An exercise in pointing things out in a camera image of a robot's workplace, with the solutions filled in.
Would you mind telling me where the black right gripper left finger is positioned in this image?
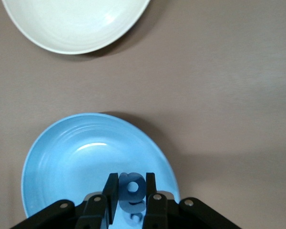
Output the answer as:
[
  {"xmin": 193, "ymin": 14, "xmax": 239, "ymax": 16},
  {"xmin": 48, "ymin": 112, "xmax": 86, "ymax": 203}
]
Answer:
[{"xmin": 75, "ymin": 173, "xmax": 120, "ymax": 229}]

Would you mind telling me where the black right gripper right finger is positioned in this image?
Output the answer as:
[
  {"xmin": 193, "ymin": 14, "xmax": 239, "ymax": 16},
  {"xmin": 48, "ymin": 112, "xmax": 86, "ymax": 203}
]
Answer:
[{"xmin": 142, "ymin": 172, "xmax": 169, "ymax": 229}]

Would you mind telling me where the blue foam letter a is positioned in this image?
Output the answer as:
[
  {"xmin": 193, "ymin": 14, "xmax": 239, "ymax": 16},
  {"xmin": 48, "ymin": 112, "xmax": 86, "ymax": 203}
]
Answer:
[{"xmin": 118, "ymin": 172, "xmax": 147, "ymax": 213}]

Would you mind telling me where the blue round plate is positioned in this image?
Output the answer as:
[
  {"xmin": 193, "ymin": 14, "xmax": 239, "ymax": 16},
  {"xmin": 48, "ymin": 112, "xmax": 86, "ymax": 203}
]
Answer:
[{"xmin": 21, "ymin": 113, "xmax": 181, "ymax": 229}]

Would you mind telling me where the beige round plate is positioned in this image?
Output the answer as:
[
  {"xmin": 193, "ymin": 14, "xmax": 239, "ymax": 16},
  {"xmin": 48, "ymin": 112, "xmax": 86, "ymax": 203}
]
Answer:
[{"xmin": 1, "ymin": 0, "xmax": 151, "ymax": 55}]

